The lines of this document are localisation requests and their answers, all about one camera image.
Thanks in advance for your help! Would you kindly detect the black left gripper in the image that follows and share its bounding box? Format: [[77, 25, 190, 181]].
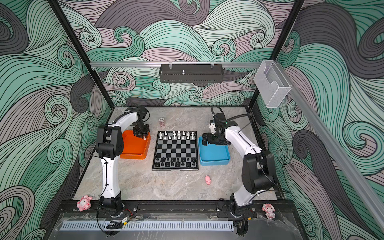
[[133, 122, 151, 138]]

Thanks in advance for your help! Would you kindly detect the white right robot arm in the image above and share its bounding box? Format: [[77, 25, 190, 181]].
[[202, 124, 276, 207]]

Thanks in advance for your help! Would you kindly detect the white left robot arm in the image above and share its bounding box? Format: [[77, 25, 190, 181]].
[[96, 106, 151, 214]]

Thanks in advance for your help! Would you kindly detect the blue plastic tray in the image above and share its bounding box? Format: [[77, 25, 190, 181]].
[[199, 137, 231, 166]]

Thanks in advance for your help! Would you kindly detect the orange plastic tray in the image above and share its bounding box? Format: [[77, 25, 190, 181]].
[[120, 130, 151, 160]]

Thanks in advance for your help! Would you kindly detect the pink checkered small cup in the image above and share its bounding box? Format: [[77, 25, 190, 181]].
[[159, 117, 166, 128]]

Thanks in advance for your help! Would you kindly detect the black and silver chessboard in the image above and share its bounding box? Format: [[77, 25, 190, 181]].
[[152, 131, 199, 171]]

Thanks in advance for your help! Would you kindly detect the small pink pig toy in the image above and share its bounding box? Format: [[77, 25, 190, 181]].
[[205, 176, 212, 185]]

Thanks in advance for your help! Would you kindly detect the pink doll figure right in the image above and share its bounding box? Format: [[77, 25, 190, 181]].
[[262, 204, 276, 219]]

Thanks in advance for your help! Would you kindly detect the pink doll figure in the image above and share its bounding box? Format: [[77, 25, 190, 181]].
[[77, 195, 93, 212], [262, 204, 276, 219]]

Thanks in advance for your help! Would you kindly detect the pink doll figure left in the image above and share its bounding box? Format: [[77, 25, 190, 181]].
[[77, 195, 93, 212]]

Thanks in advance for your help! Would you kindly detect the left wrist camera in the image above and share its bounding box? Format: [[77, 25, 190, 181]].
[[126, 106, 150, 122]]

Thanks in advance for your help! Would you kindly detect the black enclosure corner post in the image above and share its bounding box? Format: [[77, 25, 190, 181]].
[[249, 1, 304, 108]]

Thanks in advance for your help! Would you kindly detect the black perforated wall shelf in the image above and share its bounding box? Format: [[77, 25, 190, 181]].
[[159, 64, 224, 84]]

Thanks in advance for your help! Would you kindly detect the clear acrylic wall box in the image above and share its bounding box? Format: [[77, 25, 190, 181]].
[[254, 60, 292, 109]]

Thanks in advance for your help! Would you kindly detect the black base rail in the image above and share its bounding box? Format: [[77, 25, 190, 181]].
[[58, 199, 296, 218]]

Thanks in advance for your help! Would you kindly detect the white slotted cable duct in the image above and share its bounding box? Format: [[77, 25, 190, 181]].
[[59, 221, 235, 232]]

